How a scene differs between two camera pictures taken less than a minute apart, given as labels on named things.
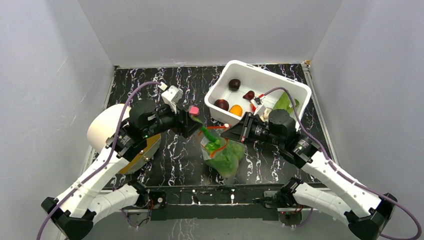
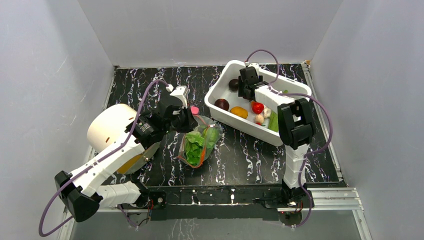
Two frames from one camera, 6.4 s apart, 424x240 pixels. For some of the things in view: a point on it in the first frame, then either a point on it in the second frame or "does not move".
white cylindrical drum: x=105 y=123 does not move
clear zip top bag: x=224 y=154 to x=197 y=146
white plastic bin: x=225 y=102 does not move
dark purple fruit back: x=234 y=84 does not move
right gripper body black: x=247 y=127 to x=247 y=85
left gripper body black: x=169 y=120 does not move
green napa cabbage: x=225 y=156 to x=198 y=146
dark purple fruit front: x=222 y=103 does not move
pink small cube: x=193 y=110 does not move
